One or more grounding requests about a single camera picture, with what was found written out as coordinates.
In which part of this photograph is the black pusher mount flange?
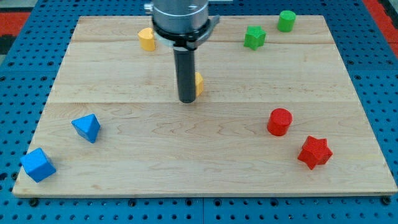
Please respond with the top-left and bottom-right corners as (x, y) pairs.
(152, 15), (220, 50)

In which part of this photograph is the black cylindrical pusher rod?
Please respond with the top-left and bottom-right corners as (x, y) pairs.
(174, 47), (196, 103)

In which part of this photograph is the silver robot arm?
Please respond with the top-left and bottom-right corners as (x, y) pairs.
(144, 0), (220, 103)

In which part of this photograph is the yellow hexagon block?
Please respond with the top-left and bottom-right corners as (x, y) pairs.
(195, 72), (204, 97)

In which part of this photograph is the yellow heart block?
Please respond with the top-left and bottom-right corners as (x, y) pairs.
(138, 27), (155, 51)

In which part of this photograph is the green star block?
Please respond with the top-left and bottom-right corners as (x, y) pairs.
(244, 26), (267, 50)

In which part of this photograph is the wooden board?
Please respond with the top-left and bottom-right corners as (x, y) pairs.
(13, 16), (397, 198)

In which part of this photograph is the green cylinder block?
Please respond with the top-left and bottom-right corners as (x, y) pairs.
(277, 10), (296, 32)

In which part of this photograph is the red cylinder block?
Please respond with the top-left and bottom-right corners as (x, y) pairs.
(267, 108), (293, 136)

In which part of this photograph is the blue triangle block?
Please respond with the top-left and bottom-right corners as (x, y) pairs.
(71, 114), (101, 143)

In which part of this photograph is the red star block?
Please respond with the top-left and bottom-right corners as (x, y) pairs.
(297, 136), (333, 170)

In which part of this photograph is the blue cube block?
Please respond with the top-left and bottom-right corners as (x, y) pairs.
(21, 147), (57, 183)

